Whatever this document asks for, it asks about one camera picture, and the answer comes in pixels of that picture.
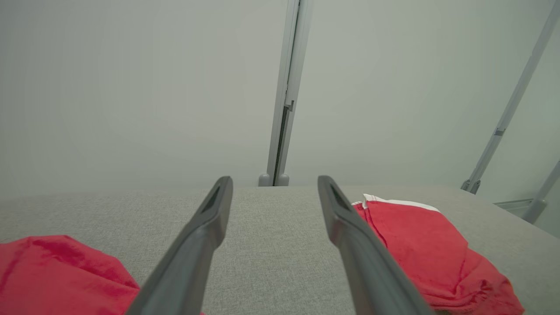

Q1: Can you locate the red white basketball jersey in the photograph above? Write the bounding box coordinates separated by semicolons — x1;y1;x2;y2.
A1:
0;235;140;315

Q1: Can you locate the grey partition joint post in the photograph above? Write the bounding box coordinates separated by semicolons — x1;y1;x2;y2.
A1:
258;0;314;187

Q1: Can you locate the folded red white garment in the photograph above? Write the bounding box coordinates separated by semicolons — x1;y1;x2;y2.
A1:
352;194;525;315

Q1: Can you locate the grey slanted support strut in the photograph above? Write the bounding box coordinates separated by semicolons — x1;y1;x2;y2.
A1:
460;0;560;195
523;160;560;224

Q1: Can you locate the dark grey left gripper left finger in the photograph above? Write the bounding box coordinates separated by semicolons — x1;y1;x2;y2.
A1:
126;176;234;315

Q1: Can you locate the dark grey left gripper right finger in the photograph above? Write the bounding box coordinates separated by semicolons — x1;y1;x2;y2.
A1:
317;175;434;315

